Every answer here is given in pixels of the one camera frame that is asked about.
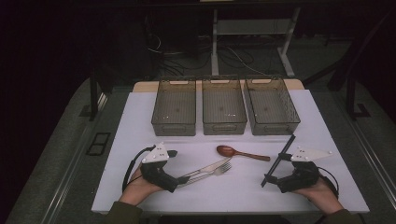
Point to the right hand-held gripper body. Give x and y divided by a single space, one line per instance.
300 179

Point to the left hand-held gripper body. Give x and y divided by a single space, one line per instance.
155 174

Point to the black chopstick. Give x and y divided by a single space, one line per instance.
275 168
288 144

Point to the clear grey plastic bin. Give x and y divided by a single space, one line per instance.
271 107
174 109
223 107

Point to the brown wooden spoon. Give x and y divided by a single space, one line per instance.
225 151

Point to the person's left hand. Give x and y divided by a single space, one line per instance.
137 189

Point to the person's right hand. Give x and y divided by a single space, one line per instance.
327 196

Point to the white table mat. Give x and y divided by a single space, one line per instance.
218 196

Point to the silver fork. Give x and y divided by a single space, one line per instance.
223 169

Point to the black metal stand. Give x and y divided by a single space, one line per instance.
351 99

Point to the black floor outlet frame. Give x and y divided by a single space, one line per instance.
98 143

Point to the metal floor rail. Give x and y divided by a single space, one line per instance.
373 155
63 183

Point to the white metal desk frame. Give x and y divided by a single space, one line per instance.
249 27

